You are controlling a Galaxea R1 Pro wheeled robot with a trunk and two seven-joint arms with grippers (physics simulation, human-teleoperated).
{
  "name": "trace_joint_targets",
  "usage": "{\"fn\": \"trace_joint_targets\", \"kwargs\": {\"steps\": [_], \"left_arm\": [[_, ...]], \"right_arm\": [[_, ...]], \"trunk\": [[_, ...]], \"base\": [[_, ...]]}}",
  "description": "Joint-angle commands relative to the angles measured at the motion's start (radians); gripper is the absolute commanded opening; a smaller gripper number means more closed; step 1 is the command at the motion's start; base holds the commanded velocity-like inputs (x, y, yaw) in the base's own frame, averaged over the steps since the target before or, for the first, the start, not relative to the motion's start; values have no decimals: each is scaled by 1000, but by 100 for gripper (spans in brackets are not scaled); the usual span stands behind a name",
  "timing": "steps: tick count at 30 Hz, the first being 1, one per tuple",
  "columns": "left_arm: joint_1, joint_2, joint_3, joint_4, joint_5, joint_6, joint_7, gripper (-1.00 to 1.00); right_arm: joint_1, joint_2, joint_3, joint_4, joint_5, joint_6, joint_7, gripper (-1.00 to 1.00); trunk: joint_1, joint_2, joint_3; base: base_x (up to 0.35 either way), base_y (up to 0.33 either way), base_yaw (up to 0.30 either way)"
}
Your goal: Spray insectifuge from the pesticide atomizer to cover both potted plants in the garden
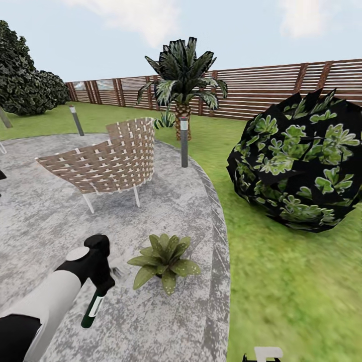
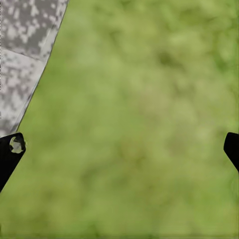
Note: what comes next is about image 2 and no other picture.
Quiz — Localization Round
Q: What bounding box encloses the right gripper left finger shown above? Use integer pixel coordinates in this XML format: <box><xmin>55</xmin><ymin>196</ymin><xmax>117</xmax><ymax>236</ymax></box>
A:
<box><xmin>0</xmin><ymin>132</ymin><xmax>26</xmax><ymax>192</ymax></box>

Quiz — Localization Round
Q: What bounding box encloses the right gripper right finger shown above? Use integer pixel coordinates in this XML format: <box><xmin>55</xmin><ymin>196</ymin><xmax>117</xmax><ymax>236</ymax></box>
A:
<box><xmin>224</xmin><ymin>132</ymin><xmax>239</xmax><ymax>172</ymax></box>

